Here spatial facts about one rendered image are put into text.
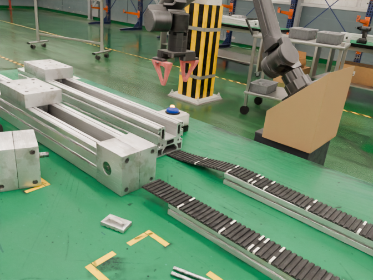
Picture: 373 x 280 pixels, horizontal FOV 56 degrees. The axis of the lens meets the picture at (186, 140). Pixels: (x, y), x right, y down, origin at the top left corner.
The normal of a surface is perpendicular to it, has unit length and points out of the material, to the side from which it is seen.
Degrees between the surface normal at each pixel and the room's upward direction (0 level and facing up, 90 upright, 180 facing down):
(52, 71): 90
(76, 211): 0
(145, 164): 90
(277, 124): 90
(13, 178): 90
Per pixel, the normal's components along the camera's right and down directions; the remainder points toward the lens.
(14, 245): 0.09, -0.92
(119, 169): -0.66, 0.23
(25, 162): 0.45, 0.38
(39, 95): 0.74, 0.32
